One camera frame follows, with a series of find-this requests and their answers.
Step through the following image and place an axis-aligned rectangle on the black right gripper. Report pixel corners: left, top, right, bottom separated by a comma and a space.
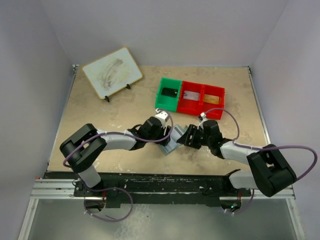
177, 124, 212, 150

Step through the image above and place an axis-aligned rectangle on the teal leather card holder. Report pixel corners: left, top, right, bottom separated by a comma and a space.
159, 124, 188, 155

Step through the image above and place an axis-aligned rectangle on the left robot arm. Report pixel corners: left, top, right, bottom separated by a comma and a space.
59, 111, 173, 196

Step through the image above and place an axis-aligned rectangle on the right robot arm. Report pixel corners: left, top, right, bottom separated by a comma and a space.
177, 120, 298, 197

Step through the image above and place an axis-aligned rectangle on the black card in green bin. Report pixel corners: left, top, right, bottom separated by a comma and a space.
161, 87, 178, 98

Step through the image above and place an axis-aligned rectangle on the orange card in bin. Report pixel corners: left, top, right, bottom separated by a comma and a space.
203, 94, 220, 105

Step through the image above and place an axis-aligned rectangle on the silver card in bin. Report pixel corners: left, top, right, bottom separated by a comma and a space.
183, 90, 200, 101

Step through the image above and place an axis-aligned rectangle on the green plastic bin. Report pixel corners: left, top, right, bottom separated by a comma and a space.
155, 77, 182, 112

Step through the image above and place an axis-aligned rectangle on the red double plastic bin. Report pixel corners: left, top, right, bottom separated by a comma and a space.
176, 81, 225, 120

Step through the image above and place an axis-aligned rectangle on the yellow framed whiteboard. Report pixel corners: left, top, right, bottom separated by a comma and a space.
82, 47, 143, 100

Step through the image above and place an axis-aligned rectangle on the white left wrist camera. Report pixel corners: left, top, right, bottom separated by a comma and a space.
154, 111, 169, 126

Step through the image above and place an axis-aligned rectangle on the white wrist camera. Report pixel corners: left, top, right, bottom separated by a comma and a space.
154, 111, 169, 126
199, 112, 206, 120

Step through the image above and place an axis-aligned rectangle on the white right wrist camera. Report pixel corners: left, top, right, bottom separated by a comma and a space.
199, 112, 206, 120

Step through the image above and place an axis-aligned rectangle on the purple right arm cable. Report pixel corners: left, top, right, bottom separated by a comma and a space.
201, 107, 318, 215

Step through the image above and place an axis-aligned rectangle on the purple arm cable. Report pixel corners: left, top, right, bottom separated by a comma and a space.
201, 107, 318, 215
62, 108, 175, 222

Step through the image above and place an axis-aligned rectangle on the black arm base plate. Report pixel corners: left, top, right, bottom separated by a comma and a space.
44, 172, 252, 208

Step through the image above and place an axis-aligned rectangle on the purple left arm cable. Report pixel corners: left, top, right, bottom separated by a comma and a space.
62, 108, 175, 222

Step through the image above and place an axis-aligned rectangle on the aluminium frame rail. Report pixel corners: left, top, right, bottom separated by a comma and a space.
18, 172, 306, 240

